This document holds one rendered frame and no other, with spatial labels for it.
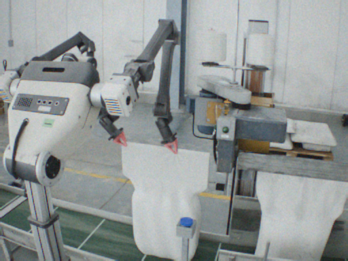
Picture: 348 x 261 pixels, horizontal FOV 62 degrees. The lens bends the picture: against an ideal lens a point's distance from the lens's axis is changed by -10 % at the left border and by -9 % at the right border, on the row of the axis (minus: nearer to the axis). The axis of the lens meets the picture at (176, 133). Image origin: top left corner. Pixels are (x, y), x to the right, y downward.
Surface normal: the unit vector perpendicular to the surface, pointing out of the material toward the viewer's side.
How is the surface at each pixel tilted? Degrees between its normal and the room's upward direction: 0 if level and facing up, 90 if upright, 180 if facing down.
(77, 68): 50
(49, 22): 90
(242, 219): 90
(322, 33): 90
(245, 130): 90
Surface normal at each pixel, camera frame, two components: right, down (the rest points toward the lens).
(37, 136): -0.24, -0.38
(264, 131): -0.29, 0.31
